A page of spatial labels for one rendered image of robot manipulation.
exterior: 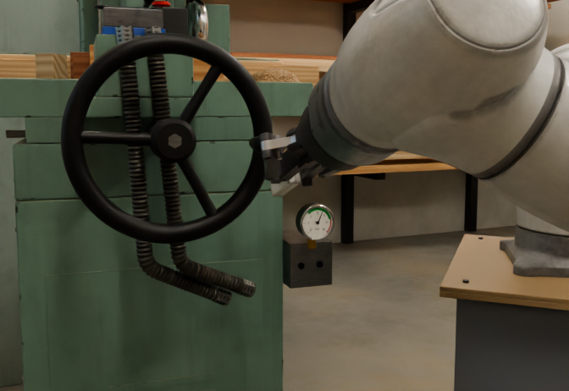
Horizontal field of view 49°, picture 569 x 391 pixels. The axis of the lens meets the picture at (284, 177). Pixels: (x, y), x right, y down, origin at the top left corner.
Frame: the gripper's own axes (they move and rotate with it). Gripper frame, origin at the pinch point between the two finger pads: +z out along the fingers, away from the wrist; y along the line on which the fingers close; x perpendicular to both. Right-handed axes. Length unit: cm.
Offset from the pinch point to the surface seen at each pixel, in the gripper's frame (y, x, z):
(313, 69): -23, -33, 41
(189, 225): 8.7, 2.0, 17.9
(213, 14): -6, -50, 52
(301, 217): -12.3, -0.3, 29.9
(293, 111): -13.0, -19.3, 29.7
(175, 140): 10.6, -8.8, 12.2
